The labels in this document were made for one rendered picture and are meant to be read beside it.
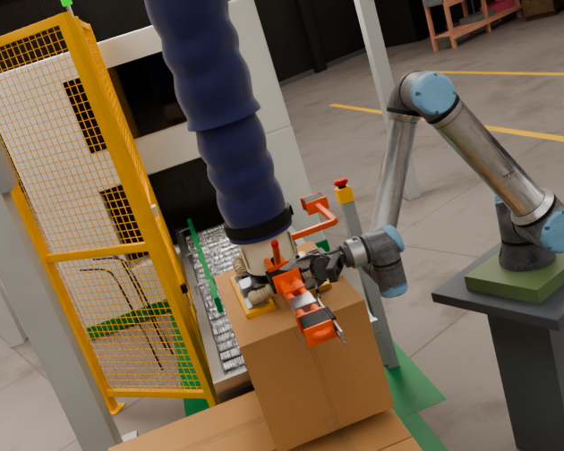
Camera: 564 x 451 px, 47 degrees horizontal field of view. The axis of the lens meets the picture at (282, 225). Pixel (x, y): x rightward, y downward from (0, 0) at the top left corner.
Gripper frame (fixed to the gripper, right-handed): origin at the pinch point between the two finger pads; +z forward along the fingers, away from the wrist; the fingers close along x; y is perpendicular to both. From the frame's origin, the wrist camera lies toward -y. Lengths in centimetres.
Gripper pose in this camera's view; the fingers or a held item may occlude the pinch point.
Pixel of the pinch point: (287, 280)
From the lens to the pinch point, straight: 194.8
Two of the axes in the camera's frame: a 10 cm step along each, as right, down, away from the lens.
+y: -2.2, -2.6, 9.4
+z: -9.4, 3.3, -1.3
